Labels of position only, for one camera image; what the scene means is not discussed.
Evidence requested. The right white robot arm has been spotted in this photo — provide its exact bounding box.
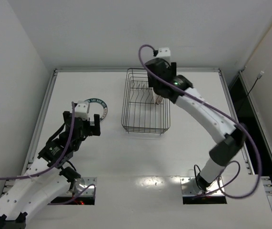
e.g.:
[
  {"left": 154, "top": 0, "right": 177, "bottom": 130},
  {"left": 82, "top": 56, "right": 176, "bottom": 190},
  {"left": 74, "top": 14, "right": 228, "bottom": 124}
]
[{"left": 145, "top": 58, "right": 245, "bottom": 195}]

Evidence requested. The green rim plate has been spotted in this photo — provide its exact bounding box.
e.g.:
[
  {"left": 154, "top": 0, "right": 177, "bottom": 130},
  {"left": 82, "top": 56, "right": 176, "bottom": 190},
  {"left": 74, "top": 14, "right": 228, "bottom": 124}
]
[{"left": 85, "top": 98, "right": 108, "bottom": 124}]

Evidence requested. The purple cable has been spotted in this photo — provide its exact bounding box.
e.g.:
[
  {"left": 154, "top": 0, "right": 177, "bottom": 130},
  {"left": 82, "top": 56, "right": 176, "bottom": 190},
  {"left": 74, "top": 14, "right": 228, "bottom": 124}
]
[
  {"left": 0, "top": 101, "right": 97, "bottom": 206},
  {"left": 138, "top": 44, "right": 262, "bottom": 199}
]

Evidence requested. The metal base plate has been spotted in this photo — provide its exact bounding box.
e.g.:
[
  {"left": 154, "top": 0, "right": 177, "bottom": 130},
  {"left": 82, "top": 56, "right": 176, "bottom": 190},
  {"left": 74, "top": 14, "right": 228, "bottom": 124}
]
[
  {"left": 180, "top": 177, "right": 224, "bottom": 197},
  {"left": 64, "top": 177, "right": 97, "bottom": 198}
]

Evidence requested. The black wall cable with plug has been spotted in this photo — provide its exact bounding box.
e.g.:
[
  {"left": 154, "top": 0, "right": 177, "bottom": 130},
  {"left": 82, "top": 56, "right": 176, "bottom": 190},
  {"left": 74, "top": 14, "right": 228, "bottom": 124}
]
[{"left": 235, "top": 70, "right": 265, "bottom": 113}]

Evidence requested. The wire dish rack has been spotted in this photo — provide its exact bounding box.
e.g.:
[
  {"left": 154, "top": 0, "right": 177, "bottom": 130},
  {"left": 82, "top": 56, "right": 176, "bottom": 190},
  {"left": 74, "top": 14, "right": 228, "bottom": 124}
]
[{"left": 121, "top": 68, "right": 171, "bottom": 135}]

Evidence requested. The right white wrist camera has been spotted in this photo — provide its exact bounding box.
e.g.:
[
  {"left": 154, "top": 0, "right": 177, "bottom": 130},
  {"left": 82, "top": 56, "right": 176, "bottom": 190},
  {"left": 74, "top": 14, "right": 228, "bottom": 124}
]
[{"left": 156, "top": 47, "right": 171, "bottom": 63}]

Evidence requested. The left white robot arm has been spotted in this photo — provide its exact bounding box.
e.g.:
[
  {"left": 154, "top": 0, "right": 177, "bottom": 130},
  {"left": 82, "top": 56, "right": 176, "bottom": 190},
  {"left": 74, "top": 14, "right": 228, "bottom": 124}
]
[{"left": 0, "top": 111, "right": 101, "bottom": 229}]

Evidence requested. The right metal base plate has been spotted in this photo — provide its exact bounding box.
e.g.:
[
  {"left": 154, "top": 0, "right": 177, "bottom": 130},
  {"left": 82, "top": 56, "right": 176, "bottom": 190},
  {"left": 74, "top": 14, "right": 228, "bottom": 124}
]
[{"left": 180, "top": 177, "right": 224, "bottom": 197}]

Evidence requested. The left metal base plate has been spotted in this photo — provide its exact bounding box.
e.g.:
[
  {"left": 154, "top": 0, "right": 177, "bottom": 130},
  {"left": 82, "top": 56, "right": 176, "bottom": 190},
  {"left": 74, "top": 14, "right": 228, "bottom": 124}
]
[{"left": 64, "top": 177, "right": 97, "bottom": 198}]

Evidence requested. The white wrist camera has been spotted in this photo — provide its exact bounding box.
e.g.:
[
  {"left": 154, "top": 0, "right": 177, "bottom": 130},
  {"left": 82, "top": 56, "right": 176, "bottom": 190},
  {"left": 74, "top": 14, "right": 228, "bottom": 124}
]
[
  {"left": 156, "top": 47, "right": 171, "bottom": 63},
  {"left": 75, "top": 101, "right": 90, "bottom": 121}
]

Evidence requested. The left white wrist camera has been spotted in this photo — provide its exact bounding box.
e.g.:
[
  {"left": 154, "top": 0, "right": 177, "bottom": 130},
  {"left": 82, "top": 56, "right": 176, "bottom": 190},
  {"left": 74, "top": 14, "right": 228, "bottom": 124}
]
[{"left": 75, "top": 101, "right": 90, "bottom": 121}]

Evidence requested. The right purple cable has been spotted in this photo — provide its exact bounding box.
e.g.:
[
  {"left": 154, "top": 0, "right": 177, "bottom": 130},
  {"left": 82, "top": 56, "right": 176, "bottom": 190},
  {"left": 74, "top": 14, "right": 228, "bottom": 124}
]
[{"left": 138, "top": 44, "right": 262, "bottom": 199}]

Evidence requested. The orange sunburst plate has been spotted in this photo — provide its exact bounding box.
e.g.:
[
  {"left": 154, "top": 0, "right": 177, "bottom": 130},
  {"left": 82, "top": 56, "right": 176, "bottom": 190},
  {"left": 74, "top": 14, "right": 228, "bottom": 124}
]
[{"left": 153, "top": 93, "right": 163, "bottom": 104}]

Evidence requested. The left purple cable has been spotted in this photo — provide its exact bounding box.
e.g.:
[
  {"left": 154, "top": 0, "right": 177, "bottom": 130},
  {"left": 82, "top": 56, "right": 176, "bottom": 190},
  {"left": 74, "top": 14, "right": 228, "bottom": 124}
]
[{"left": 0, "top": 101, "right": 97, "bottom": 206}]

